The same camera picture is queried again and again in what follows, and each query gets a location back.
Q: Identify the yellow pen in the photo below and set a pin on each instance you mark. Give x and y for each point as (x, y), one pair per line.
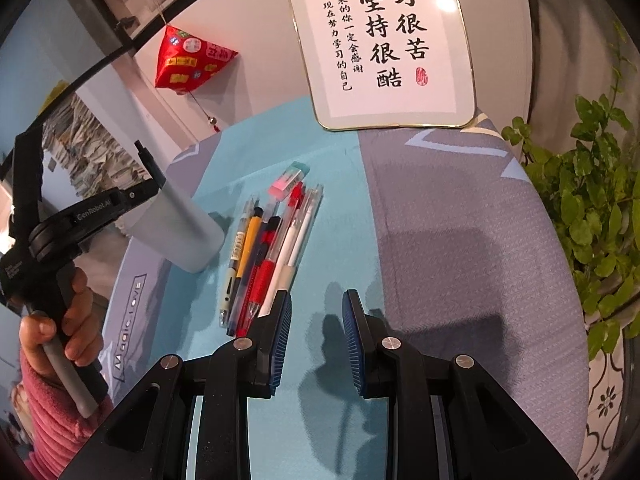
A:
(250, 240)

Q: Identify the person's left hand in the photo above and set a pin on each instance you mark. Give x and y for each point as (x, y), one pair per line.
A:
(80, 310)

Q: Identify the green potted plant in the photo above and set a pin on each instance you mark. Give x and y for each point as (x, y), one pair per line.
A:
(590, 200)

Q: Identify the yellow object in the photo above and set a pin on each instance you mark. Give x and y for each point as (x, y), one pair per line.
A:
(55, 89)

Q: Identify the grey green pen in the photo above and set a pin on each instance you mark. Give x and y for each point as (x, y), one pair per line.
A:
(229, 290)

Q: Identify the red pen with black clip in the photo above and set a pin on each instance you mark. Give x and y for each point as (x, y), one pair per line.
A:
(257, 282)

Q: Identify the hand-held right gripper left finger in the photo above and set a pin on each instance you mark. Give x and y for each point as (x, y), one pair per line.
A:
(282, 330)

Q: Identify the patterned plant pot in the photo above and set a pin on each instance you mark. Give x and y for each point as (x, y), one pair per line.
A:
(610, 400)

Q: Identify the blue grey printed tablecloth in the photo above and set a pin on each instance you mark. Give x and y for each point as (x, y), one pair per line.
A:
(450, 200)

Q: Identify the grey pen holder cup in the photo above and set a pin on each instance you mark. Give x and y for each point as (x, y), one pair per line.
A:
(185, 225)

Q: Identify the pink and teal eraser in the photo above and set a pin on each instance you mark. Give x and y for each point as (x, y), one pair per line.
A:
(282, 186)

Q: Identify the white pen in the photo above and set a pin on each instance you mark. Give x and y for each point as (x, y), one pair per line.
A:
(290, 245)

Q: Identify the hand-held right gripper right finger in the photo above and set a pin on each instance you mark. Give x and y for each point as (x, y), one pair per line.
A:
(352, 340)

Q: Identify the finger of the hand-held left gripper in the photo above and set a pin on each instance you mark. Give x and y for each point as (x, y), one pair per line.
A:
(110, 205)

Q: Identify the framed calligraphy sign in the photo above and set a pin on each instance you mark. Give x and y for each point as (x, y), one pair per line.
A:
(390, 35)

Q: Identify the red hanging ornament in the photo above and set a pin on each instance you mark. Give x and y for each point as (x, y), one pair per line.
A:
(190, 60)

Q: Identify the tall pile of books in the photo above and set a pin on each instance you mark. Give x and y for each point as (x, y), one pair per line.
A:
(85, 145)

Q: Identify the white cabinet with shelf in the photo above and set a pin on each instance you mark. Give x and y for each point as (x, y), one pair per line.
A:
(260, 35)

